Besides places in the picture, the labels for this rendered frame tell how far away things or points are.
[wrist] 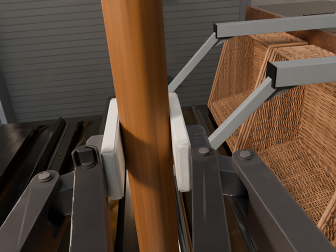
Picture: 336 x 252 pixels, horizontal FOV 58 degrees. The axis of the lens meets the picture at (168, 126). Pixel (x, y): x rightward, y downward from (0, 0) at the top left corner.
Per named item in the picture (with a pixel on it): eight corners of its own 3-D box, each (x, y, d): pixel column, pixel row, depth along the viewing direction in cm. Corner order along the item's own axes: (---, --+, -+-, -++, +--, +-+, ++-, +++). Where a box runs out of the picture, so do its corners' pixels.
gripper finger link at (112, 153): (123, 200, 16) (109, 201, 16) (126, 135, 22) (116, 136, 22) (115, 151, 14) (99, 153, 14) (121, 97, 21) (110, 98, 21)
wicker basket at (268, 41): (293, 151, 135) (232, 157, 133) (251, 101, 185) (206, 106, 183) (310, 40, 112) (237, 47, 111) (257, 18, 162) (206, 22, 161)
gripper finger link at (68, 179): (105, 214, 14) (39, 221, 14) (112, 154, 18) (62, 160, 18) (99, 188, 13) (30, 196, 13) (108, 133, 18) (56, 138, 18)
